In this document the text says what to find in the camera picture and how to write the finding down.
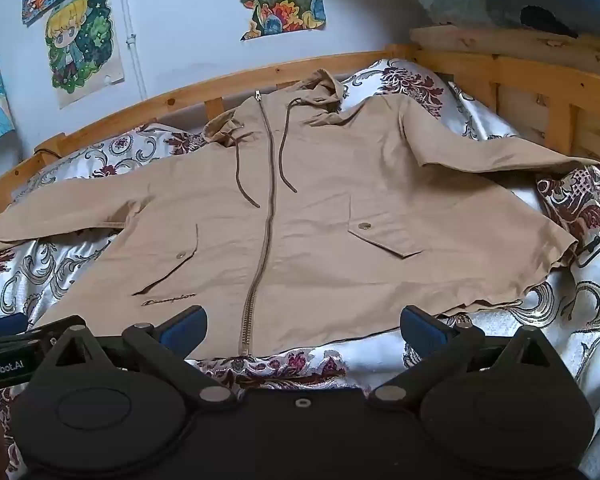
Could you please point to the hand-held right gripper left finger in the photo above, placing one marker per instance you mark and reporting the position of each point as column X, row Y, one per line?
column 186, row 326

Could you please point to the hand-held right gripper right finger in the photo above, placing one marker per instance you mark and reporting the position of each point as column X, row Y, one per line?
column 421, row 328

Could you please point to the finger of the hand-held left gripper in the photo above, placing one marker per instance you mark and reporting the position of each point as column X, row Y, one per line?
column 5, row 321

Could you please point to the white floral satin bedspread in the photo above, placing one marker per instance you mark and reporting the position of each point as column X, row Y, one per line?
column 55, row 270

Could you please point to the black metal clip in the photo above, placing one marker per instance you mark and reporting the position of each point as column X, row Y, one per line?
column 592, row 251

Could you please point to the blond cartoon character poster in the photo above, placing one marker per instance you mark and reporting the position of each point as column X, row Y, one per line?
column 82, row 45

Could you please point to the wooden bed frame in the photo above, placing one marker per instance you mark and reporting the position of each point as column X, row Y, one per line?
column 530, row 75

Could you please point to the white wall pipe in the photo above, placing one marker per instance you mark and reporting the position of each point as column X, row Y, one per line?
column 132, row 35

